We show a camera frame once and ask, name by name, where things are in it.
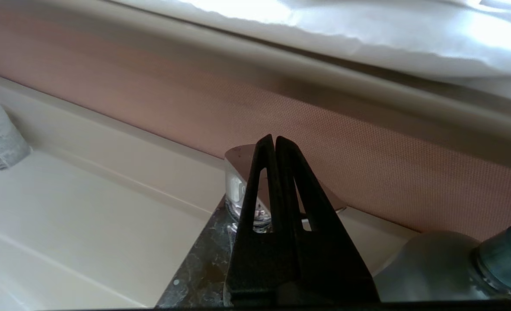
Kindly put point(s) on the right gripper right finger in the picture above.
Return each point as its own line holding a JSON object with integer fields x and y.
{"x": 329, "y": 259}

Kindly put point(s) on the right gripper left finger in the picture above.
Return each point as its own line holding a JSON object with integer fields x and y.
{"x": 255, "y": 268}

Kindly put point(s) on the chrome faucet lever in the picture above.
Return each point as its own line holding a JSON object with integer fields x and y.
{"x": 238, "y": 157}

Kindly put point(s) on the chrome faucet body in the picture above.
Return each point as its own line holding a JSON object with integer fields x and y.
{"x": 203, "y": 268}

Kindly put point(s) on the dark grey pump bottle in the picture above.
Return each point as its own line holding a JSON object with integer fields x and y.
{"x": 432, "y": 268}

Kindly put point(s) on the flat white plastic packet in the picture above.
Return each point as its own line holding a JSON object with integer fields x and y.
{"x": 368, "y": 30}

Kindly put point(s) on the empty clear plastic bottle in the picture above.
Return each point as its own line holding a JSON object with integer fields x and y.
{"x": 0, "y": 142}

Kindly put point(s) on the taupe wall shelf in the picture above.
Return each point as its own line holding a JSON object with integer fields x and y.
{"x": 238, "y": 52}

